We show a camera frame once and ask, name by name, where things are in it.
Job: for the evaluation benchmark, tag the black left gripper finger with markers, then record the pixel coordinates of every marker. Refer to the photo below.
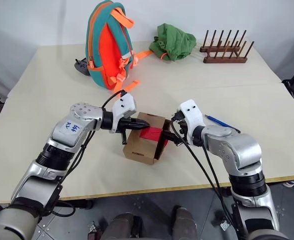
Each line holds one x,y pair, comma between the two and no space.
140,121
140,126

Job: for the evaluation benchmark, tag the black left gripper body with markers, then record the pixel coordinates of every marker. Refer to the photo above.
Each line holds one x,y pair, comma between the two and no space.
127,124

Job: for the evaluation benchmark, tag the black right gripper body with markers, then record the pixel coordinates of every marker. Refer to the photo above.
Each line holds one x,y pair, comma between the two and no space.
185,135

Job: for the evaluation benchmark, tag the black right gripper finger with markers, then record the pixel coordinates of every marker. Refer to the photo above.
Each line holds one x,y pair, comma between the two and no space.
169,138

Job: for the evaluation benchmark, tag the brown cardboard box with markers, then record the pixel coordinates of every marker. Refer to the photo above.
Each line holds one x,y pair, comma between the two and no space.
139,152

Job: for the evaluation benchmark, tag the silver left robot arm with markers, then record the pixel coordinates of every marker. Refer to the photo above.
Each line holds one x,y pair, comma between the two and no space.
69,130

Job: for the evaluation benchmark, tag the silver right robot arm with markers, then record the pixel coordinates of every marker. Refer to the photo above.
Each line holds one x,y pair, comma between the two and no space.
237,145

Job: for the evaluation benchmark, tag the red tape patch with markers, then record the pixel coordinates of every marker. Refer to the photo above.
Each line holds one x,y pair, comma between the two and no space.
152,133

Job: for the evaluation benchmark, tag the teal and orange backpack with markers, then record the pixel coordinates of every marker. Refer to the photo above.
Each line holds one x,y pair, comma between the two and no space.
109,55

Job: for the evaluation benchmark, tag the dark grey remote controller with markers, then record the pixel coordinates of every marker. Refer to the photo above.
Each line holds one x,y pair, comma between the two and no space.
82,68

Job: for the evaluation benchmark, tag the dark wooden peg rack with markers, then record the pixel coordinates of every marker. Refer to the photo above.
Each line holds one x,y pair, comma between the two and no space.
224,60

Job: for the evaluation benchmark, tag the dark rounded shape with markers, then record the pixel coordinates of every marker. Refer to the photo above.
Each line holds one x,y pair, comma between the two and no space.
123,227
187,222

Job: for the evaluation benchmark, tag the green cloth bag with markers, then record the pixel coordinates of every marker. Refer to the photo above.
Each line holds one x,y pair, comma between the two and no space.
174,42

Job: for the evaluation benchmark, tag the white sneaker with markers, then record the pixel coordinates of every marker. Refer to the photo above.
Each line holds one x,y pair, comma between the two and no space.
291,184

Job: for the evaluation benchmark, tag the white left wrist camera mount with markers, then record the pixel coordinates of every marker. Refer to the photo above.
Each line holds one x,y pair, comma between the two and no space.
124,106

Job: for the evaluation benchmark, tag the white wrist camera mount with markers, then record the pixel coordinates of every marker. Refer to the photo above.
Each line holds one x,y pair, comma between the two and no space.
124,106
192,112

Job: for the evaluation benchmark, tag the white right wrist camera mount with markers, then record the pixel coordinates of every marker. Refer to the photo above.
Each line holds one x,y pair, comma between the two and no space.
192,112

